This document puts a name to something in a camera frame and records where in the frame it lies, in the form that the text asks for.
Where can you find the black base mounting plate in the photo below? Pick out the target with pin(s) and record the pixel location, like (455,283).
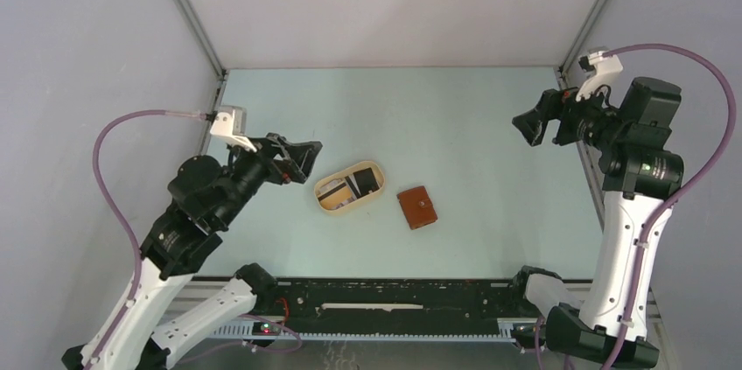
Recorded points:
(394,303)

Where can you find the stack of white cards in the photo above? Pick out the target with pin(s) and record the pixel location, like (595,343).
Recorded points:
(337,193)

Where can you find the black gold card in tray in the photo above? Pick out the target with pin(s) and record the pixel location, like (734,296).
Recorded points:
(366,181)

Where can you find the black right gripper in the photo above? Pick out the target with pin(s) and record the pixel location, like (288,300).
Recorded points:
(554,104)

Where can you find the brown leather card holder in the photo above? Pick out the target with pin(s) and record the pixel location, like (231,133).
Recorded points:
(417,207)

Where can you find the beige plastic card tray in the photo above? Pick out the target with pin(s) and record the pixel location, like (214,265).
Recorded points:
(348,172)

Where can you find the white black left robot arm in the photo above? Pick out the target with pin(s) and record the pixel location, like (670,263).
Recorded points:
(206,196)

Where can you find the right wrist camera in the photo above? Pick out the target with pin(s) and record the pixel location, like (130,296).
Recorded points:
(600,69)

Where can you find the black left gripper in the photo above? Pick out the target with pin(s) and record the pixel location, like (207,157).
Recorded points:
(303,155)

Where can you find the aluminium frame rail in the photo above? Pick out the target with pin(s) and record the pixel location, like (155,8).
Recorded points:
(394,327)

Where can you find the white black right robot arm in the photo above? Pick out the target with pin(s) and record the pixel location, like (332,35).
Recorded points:
(640,175)

